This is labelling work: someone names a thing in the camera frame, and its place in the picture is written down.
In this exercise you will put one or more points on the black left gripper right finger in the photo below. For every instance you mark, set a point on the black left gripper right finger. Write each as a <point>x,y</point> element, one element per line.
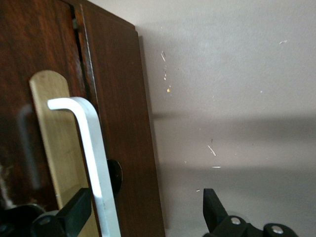
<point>212,209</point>

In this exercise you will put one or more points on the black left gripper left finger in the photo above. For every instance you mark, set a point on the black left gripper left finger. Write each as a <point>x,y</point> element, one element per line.
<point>76,207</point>

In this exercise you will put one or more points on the dark brown wooden cabinet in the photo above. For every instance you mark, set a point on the dark brown wooden cabinet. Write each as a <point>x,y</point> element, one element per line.
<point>123,98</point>

